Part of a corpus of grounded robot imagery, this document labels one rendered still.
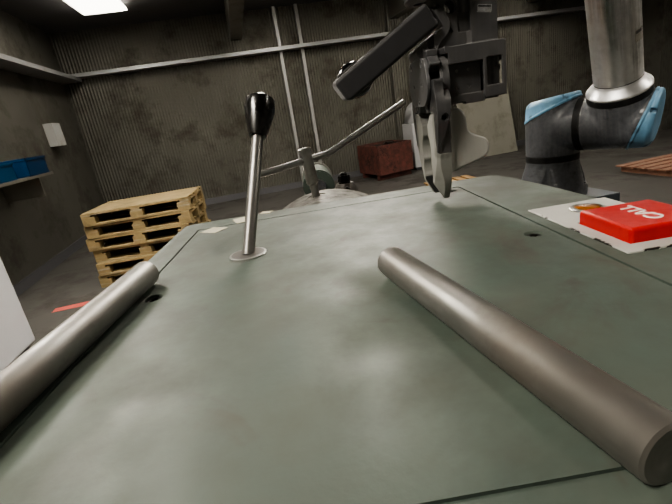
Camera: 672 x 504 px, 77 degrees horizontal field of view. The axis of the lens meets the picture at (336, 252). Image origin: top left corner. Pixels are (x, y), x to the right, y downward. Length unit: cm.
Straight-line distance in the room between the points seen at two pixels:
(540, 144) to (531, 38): 975
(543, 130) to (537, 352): 94
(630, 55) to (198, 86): 814
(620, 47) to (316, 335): 86
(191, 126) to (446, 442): 865
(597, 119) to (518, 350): 90
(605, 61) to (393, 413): 90
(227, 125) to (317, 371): 854
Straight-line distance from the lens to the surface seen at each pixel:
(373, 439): 18
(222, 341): 27
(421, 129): 51
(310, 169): 75
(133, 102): 891
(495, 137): 971
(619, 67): 102
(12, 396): 26
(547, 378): 18
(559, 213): 44
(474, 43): 48
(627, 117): 105
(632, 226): 36
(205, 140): 874
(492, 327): 20
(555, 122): 109
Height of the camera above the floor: 137
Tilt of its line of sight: 18 degrees down
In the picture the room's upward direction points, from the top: 9 degrees counter-clockwise
